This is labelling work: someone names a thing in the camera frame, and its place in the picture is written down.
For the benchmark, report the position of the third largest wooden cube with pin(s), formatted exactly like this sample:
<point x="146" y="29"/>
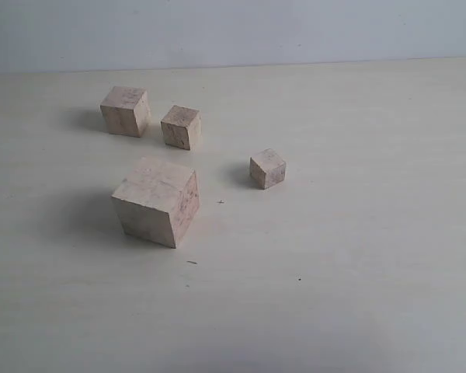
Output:
<point x="181" y="127"/>

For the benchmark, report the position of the second largest wooden cube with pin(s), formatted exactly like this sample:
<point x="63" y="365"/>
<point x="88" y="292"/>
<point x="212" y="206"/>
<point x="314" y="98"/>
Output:
<point x="126" y="111"/>

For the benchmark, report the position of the smallest wooden cube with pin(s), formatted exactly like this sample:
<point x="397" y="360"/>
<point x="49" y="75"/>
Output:
<point x="267" y="168"/>

